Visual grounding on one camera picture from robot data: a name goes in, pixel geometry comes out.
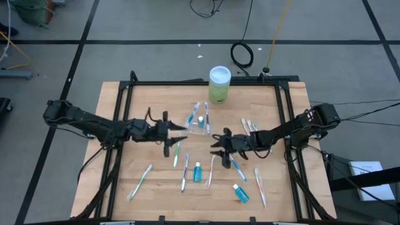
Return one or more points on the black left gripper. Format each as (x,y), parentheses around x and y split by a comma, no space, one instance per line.
(153,131)

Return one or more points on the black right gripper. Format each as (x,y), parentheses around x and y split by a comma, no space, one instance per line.
(237,143)

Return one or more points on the clear plastic organizer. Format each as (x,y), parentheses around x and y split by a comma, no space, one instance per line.
(193,130)

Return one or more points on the purple toothbrush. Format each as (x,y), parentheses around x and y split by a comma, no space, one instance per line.
(207,118)
(185,172)

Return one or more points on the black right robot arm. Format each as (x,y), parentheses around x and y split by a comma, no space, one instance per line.
(281,132)

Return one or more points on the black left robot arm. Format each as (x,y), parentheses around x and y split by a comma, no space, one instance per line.
(87,120)

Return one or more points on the green canister with white lid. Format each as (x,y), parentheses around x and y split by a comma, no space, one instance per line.
(219,87)

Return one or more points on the small black round knob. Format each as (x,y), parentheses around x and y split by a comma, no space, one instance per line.
(266,69)

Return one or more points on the black beam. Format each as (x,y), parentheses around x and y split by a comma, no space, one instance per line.
(359,181)

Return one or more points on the white booklet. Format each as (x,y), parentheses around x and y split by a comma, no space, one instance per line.
(365,168)

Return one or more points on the grey flat bar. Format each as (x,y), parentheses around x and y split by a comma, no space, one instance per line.
(15,74)

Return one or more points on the black case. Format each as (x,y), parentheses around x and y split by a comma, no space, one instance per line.
(3,107)

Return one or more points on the green bag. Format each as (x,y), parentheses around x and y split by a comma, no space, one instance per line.
(31,12)

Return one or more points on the person's shoe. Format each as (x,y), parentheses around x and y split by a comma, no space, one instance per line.
(7,29)

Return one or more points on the black metal table frame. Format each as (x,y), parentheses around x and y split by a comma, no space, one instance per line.
(156,83)

